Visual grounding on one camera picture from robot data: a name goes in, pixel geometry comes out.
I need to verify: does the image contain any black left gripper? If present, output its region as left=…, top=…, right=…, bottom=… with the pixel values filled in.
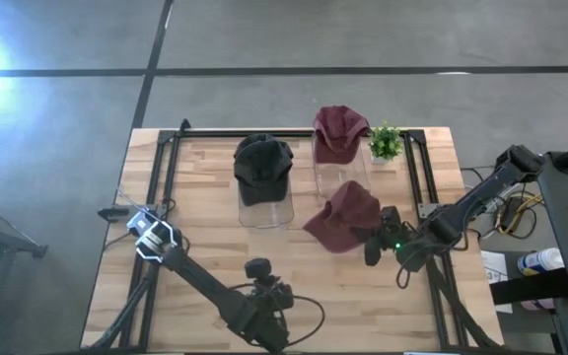
left=243, top=256, right=296, bottom=315

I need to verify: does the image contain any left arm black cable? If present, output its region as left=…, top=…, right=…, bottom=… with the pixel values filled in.
left=229, top=281, right=326, bottom=349

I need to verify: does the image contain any small green potted plant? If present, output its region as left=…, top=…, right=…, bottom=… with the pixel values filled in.
left=367, top=120, right=404, bottom=166

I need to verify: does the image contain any white paper sheet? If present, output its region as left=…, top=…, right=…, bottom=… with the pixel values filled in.
left=480, top=249, right=515, bottom=315

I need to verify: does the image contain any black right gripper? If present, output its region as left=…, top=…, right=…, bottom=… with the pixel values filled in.
left=363, top=205, right=431, bottom=273

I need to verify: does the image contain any black metal table frame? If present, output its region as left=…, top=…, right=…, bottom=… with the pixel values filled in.
left=81, top=116, right=505, bottom=354

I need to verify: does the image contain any white wipes canister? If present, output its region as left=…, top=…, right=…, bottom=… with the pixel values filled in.
left=517, top=247, right=566, bottom=277

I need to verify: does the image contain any clear plastic bin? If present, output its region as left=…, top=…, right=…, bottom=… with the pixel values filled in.
left=311, top=130, right=372, bottom=201
left=237, top=147, right=296, bottom=230

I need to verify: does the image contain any black baseball cap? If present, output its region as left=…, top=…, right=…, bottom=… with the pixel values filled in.
left=233, top=132, right=296, bottom=208

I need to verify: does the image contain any yellow cable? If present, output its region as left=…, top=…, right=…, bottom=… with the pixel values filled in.
left=494, top=191, right=545, bottom=237

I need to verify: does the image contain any maroon baseball cap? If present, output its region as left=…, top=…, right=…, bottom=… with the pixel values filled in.
left=312, top=104, right=371, bottom=166
left=302, top=179, right=383, bottom=255

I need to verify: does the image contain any black power adapter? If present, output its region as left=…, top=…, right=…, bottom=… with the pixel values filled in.
left=503, top=195, right=525, bottom=226

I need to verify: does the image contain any black strap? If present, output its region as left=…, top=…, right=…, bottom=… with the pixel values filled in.
left=489, top=268, right=568, bottom=306

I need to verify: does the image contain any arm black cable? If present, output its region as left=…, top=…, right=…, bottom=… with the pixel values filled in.
left=229, top=281, right=326, bottom=349
left=394, top=221, right=468, bottom=291

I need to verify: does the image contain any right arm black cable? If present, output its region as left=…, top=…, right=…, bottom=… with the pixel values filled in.
left=394, top=221, right=468, bottom=291

